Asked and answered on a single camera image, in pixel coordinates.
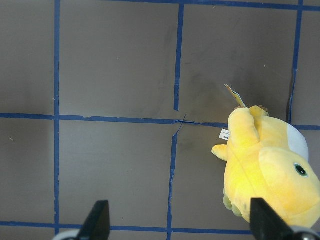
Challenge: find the yellow plush dinosaur toy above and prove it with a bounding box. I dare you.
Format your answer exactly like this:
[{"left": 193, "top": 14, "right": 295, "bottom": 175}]
[{"left": 211, "top": 91, "right": 320, "bottom": 228}]

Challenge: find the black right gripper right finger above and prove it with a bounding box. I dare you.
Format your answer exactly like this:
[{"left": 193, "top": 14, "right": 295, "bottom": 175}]
[{"left": 250, "top": 198, "right": 294, "bottom": 240}]

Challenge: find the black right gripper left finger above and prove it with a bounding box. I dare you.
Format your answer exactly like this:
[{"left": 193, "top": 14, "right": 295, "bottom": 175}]
[{"left": 76, "top": 200, "right": 111, "bottom": 240}]

